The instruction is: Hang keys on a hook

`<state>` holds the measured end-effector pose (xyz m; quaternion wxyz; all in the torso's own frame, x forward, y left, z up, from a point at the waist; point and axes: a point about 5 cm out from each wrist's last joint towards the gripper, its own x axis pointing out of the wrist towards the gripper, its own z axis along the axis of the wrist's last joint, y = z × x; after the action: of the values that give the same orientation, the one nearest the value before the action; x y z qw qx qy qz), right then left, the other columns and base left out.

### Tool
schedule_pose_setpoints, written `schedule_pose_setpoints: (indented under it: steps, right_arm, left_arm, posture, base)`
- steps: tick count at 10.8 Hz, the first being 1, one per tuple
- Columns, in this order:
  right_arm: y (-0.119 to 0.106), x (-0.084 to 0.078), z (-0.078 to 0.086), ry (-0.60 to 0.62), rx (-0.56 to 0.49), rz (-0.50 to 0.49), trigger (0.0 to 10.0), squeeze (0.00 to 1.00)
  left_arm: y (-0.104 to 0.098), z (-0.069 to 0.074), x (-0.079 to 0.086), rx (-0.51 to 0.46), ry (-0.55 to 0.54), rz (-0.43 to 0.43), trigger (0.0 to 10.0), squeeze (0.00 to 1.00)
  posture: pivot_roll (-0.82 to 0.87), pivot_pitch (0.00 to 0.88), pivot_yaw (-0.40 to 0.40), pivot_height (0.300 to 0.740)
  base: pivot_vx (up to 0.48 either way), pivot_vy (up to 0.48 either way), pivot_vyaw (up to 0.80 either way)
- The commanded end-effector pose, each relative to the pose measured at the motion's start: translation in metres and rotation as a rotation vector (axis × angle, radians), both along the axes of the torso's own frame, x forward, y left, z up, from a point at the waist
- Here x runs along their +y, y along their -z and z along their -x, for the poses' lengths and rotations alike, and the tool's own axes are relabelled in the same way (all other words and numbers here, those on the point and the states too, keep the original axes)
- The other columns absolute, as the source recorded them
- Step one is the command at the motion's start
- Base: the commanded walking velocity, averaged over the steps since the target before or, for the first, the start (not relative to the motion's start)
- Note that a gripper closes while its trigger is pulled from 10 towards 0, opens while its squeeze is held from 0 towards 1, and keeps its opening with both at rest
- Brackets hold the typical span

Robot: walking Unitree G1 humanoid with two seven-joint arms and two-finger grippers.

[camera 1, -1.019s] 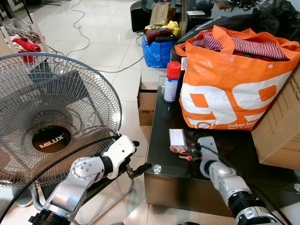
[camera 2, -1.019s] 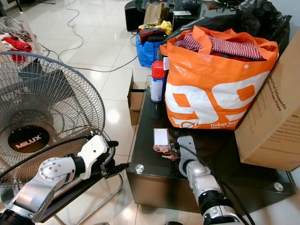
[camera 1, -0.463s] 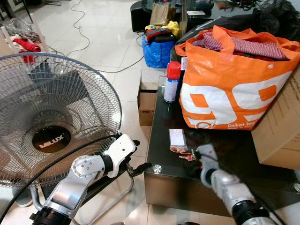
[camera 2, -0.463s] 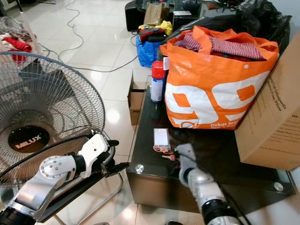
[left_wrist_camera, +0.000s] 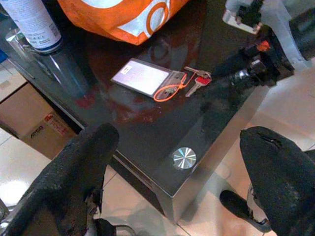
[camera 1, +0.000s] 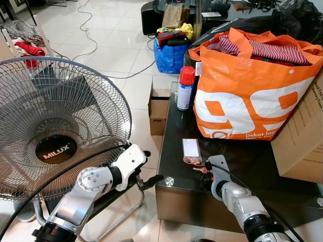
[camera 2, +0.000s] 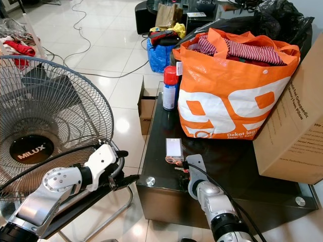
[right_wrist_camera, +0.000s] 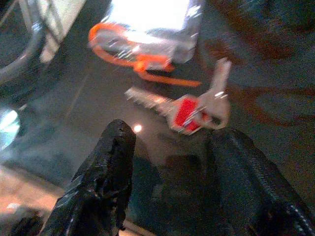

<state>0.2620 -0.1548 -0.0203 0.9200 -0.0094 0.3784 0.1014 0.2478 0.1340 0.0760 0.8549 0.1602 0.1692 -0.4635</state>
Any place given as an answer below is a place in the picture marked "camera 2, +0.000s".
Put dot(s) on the black rubbish bag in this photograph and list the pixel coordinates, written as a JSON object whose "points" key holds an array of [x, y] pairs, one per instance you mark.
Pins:
{"points": [[280, 20]]}

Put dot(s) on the black low cabinet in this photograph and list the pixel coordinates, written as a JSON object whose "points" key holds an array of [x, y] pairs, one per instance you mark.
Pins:
{"points": [[144, 17]]}

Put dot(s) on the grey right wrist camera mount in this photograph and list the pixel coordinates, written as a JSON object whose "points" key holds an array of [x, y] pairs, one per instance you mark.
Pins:
{"points": [[195, 165]]}

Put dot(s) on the brown paper bag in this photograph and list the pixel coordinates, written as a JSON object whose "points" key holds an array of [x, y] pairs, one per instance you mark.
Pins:
{"points": [[168, 15]]}

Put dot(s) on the bunch of keys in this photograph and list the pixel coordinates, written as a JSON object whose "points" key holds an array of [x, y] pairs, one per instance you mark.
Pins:
{"points": [[175, 162]]}

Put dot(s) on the red garment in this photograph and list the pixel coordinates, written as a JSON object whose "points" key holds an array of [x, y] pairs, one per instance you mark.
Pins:
{"points": [[22, 48]]}

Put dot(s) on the orange and white shopping bag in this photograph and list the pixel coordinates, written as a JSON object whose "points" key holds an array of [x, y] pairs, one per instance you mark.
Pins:
{"points": [[227, 96]]}

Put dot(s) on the small brown cardboard box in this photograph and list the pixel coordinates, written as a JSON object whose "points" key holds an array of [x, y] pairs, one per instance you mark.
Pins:
{"points": [[146, 108]]}

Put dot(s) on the yellow cloth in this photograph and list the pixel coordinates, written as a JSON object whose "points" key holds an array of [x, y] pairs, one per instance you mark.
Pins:
{"points": [[179, 29]]}

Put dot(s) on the large brown cardboard box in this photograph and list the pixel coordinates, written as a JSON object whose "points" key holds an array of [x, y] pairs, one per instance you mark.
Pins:
{"points": [[292, 121]]}

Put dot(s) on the black glass table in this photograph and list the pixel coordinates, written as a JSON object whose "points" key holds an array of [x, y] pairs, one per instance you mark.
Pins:
{"points": [[227, 174]]}

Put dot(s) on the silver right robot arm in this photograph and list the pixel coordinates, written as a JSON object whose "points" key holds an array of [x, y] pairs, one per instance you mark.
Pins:
{"points": [[216, 206]]}

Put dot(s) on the clear plastic bag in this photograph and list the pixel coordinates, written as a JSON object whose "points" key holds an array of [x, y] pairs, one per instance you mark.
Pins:
{"points": [[10, 26]]}

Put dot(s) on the blue plastic bag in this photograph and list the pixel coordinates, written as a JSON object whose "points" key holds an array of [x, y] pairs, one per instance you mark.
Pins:
{"points": [[159, 56]]}

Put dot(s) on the round metal table stud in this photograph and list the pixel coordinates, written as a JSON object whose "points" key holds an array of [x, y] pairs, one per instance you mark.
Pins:
{"points": [[300, 201], [150, 181]]}

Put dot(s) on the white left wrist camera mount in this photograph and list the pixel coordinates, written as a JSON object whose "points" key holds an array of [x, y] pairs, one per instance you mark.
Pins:
{"points": [[102, 162]]}

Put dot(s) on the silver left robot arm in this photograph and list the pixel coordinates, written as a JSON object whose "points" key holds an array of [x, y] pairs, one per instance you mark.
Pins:
{"points": [[48, 196]]}

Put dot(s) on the red striped cloth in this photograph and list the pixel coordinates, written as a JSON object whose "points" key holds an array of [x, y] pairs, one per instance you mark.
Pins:
{"points": [[257, 51]]}

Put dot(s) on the spray can with red cap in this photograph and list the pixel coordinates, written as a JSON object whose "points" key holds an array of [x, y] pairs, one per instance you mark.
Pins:
{"points": [[170, 91]]}

